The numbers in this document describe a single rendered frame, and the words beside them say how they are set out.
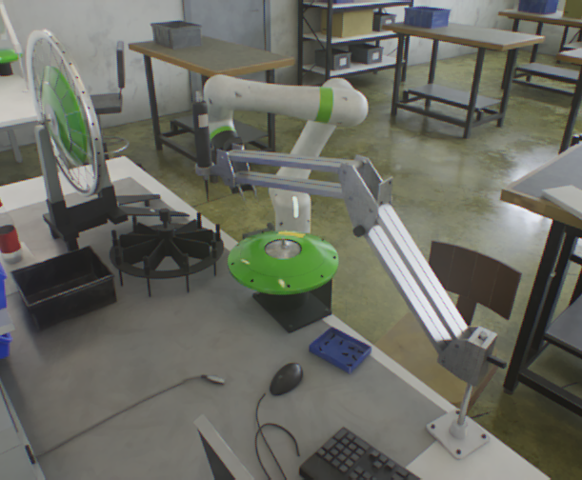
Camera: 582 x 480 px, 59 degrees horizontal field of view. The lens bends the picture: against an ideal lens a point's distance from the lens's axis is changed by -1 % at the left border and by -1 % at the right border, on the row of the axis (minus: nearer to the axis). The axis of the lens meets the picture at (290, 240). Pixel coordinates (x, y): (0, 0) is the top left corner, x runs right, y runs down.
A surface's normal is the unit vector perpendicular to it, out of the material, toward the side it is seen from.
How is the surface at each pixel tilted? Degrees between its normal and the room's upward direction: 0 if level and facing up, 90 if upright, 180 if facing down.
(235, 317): 0
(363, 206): 90
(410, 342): 0
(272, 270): 17
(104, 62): 90
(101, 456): 0
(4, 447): 90
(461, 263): 90
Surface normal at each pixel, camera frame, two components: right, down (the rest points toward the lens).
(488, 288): -0.72, 0.36
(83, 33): 0.61, 0.41
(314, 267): 0.26, -0.68
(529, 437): 0.00, -0.86
